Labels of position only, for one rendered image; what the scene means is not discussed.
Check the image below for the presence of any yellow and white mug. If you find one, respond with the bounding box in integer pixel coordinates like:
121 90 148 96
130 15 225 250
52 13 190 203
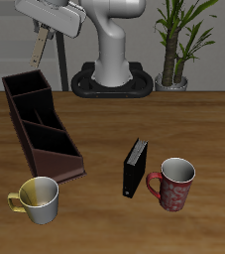
6 176 60 226

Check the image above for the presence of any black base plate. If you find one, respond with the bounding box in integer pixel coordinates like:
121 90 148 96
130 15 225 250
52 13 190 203
70 61 155 99

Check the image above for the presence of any black book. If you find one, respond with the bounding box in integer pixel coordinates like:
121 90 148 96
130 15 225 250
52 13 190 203
122 137 149 199

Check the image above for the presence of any red patterned mug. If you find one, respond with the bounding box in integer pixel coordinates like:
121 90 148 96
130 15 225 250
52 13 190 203
145 157 197 213

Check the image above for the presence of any dark upright post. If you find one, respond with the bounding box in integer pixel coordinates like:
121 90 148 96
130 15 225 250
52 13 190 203
55 31 69 92

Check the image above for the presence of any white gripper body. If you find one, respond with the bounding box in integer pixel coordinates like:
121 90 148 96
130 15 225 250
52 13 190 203
14 0 84 40

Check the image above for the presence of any green pot plant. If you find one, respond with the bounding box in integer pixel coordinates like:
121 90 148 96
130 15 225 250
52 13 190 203
153 0 220 93

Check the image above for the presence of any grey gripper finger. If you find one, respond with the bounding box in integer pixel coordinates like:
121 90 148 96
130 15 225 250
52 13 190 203
32 18 42 35
29 26 57 69

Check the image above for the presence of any dark brown desk caddy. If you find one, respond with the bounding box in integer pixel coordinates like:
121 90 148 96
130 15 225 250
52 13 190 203
1 68 87 185

